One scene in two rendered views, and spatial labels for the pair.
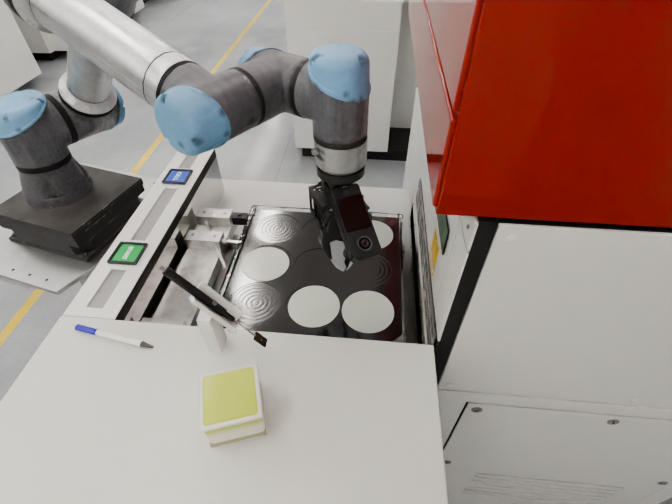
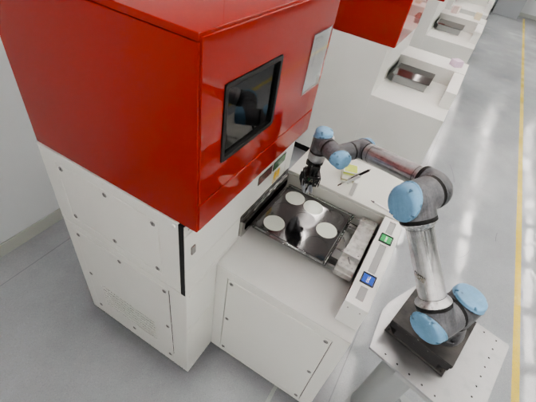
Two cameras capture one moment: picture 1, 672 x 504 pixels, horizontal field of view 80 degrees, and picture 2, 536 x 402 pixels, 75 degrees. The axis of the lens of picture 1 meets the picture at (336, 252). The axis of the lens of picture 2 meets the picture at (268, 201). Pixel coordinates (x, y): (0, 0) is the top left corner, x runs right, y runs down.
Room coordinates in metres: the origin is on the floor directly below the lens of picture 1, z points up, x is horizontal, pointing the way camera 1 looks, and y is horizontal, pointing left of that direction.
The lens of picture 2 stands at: (1.77, 0.21, 2.06)
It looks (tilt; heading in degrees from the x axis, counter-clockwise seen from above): 42 degrees down; 197
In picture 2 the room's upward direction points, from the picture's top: 11 degrees clockwise
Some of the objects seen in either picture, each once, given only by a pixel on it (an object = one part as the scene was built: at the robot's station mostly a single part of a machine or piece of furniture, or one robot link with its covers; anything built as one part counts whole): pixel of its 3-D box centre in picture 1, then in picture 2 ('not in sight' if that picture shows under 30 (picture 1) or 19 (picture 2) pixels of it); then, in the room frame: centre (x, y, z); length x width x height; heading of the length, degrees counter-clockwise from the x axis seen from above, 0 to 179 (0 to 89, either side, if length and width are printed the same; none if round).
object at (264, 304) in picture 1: (318, 266); (305, 220); (0.58, 0.04, 0.90); 0.34 x 0.34 x 0.01; 85
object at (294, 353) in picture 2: not in sight; (308, 279); (0.51, 0.15, 0.41); 0.97 x 0.64 x 0.82; 175
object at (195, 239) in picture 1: (205, 239); (352, 255); (0.66, 0.30, 0.89); 0.08 x 0.03 x 0.03; 85
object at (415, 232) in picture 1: (418, 268); (265, 202); (0.57, -0.17, 0.89); 0.44 x 0.02 x 0.10; 175
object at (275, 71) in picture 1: (272, 84); (339, 154); (0.55, 0.09, 1.29); 0.11 x 0.11 x 0.08; 54
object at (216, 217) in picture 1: (215, 216); (345, 267); (0.74, 0.29, 0.89); 0.08 x 0.03 x 0.03; 85
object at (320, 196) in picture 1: (338, 194); (312, 171); (0.51, 0.00, 1.13); 0.09 x 0.08 x 0.12; 24
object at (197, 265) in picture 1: (196, 273); (356, 248); (0.58, 0.30, 0.87); 0.36 x 0.08 x 0.03; 175
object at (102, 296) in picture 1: (164, 236); (372, 267); (0.68, 0.39, 0.89); 0.55 x 0.09 x 0.14; 175
